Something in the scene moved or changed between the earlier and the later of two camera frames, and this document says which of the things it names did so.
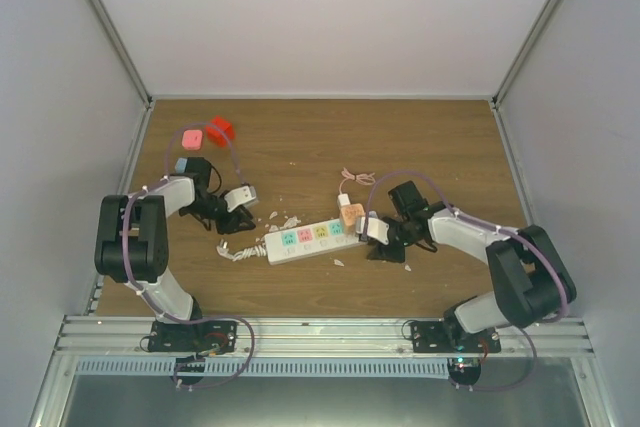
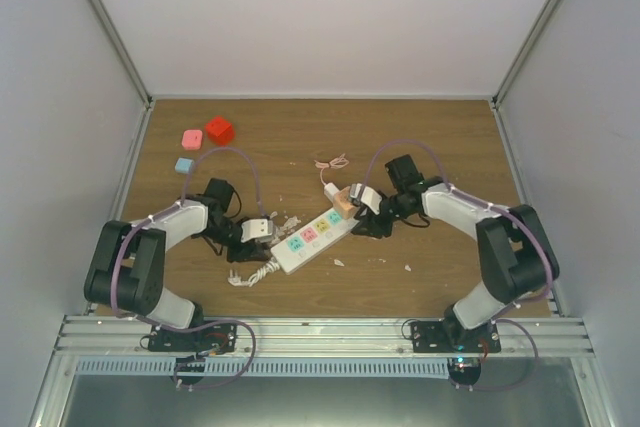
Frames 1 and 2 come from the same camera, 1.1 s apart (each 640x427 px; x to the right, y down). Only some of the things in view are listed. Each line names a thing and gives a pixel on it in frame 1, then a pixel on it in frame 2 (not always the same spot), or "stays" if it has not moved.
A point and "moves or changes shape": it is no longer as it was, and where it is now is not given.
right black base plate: x=433 y=336 stays
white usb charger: x=344 y=199 → x=330 y=190
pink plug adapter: x=192 y=139 stays
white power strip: x=298 y=241 moves or changes shape
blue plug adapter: x=180 y=165 stays
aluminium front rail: x=348 y=338 stays
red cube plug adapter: x=220 y=131 stays
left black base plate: x=193 y=337 stays
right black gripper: x=380 y=252 → x=378 y=229
